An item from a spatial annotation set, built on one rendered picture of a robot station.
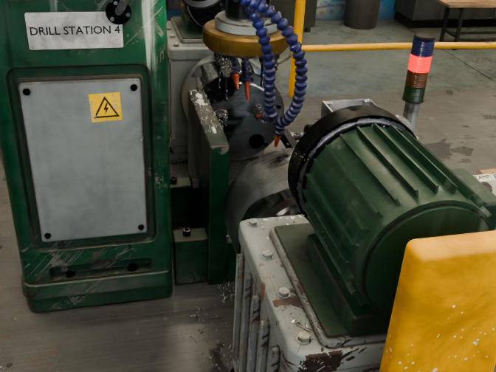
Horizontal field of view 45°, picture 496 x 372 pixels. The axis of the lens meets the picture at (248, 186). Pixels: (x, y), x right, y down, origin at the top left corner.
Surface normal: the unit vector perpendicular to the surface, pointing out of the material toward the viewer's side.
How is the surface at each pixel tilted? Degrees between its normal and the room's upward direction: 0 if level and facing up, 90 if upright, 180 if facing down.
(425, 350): 90
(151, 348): 0
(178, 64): 90
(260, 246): 0
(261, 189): 39
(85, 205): 90
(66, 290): 90
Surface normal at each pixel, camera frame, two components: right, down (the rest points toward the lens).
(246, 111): 0.23, 0.49
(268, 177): -0.42, -0.73
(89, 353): 0.04, -0.87
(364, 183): -0.60, -0.61
